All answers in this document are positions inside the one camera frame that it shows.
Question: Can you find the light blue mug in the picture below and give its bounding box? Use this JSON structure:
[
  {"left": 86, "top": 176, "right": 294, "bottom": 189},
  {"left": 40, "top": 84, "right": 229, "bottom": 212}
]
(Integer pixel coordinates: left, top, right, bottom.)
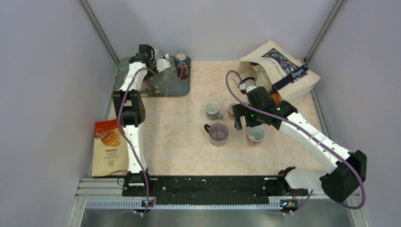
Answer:
[{"left": 205, "top": 102, "right": 224, "bottom": 120}]

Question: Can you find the dark brown mug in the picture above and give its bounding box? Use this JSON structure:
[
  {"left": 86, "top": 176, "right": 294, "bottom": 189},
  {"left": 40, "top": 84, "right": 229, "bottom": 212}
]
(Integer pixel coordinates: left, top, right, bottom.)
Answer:
[{"left": 177, "top": 62, "right": 189, "bottom": 80}]

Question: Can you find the cassava chips bag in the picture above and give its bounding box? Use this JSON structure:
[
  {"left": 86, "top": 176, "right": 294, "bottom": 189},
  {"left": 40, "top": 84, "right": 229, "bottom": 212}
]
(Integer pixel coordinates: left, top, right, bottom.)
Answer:
[{"left": 91, "top": 119, "right": 128, "bottom": 177}]

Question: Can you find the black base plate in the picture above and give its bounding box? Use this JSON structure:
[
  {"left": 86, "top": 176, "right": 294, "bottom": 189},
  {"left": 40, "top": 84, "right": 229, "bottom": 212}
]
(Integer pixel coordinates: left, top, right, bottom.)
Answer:
[{"left": 122, "top": 175, "right": 308, "bottom": 205}]

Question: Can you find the aluminium rail frame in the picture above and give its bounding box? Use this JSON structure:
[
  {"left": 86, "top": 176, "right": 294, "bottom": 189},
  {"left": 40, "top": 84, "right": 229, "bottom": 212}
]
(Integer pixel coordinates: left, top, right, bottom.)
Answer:
[{"left": 67, "top": 176, "right": 372, "bottom": 227}]

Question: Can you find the salmon mug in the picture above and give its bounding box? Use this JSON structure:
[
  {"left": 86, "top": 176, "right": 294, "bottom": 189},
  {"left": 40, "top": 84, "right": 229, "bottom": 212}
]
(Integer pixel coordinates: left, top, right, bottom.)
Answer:
[
  {"left": 227, "top": 102, "right": 239, "bottom": 121},
  {"left": 246, "top": 126, "right": 266, "bottom": 147}
]

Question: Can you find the lilac mug black handle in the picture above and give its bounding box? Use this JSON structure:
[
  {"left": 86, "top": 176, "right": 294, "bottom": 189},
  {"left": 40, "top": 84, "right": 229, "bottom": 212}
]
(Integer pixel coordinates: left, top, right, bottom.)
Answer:
[{"left": 204, "top": 123, "right": 229, "bottom": 147}]

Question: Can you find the green floral tray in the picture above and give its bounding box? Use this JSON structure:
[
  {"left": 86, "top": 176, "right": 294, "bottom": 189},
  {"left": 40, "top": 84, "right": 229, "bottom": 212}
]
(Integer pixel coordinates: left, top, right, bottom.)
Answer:
[{"left": 113, "top": 57, "right": 190, "bottom": 97}]

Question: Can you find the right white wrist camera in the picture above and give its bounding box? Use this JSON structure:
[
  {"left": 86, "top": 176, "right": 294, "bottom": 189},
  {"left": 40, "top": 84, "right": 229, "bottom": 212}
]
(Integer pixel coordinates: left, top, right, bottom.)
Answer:
[{"left": 238, "top": 83, "right": 256, "bottom": 94}]

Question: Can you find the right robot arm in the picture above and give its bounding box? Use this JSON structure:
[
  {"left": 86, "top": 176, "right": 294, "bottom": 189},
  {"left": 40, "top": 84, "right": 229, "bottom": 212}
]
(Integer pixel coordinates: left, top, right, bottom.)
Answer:
[{"left": 233, "top": 85, "right": 367, "bottom": 203}]

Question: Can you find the salmon mug front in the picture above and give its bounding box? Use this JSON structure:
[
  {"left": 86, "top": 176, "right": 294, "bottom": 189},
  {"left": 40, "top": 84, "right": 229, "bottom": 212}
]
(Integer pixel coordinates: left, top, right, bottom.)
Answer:
[{"left": 227, "top": 102, "right": 239, "bottom": 121}]

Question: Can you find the beige tote bag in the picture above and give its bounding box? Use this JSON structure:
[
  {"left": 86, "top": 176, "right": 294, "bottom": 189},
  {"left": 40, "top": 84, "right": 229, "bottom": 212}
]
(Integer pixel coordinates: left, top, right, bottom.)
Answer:
[{"left": 238, "top": 40, "right": 320, "bottom": 105}]

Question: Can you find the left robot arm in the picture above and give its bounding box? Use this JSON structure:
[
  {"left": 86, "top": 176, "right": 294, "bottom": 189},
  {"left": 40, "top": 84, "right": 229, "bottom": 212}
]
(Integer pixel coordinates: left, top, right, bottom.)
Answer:
[{"left": 112, "top": 44, "right": 157, "bottom": 195}]

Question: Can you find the orange snack packet in bag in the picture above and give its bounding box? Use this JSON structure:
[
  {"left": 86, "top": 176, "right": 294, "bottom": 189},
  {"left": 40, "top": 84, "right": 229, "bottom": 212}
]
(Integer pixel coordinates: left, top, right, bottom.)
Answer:
[{"left": 271, "top": 92, "right": 281, "bottom": 104}]

